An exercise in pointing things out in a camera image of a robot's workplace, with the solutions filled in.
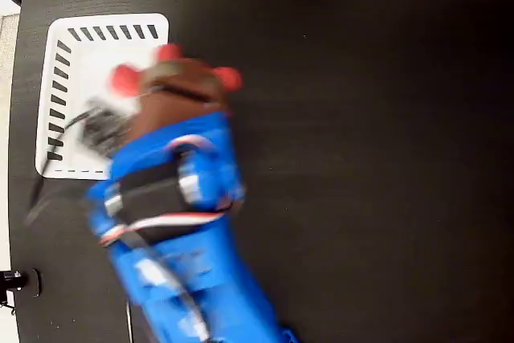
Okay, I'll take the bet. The red turtle toy gold shell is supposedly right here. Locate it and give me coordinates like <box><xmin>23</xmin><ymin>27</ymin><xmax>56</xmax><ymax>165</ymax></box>
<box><xmin>108</xmin><ymin>43</ymin><xmax>244</xmax><ymax>99</ymax></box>

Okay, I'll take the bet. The white plastic basket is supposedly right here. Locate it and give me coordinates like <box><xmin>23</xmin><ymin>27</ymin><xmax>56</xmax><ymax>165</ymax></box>
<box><xmin>35</xmin><ymin>12</ymin><xmax>169</xmax><ymax>182</ymax></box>

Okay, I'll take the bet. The black table clamp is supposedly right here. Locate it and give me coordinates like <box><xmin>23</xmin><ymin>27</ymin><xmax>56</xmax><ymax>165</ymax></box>
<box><xmin>0</xmin><ymin>267</ymin><xmax>43</xmax><ymax>299</ymax></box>

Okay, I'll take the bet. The bare camera circuit board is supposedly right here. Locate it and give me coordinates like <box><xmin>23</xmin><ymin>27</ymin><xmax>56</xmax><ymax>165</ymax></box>
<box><xmin>78</xmin><ymin>96</ymin><xmax>133</xmax><ymax>159</ymax></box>

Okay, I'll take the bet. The black camera cable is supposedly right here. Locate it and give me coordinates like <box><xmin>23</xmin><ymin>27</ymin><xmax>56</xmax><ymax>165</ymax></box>
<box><xmin>23</xmin><ymin>112</ymin><xmax>88</xmax><ymax>226</ymax></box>

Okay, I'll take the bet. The red white black servo cable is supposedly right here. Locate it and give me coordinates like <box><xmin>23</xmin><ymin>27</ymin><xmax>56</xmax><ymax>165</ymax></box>
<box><xmin>100</xmin><ymin>133</ymin><xmax>234</xmax><ymax>247</ymax></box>

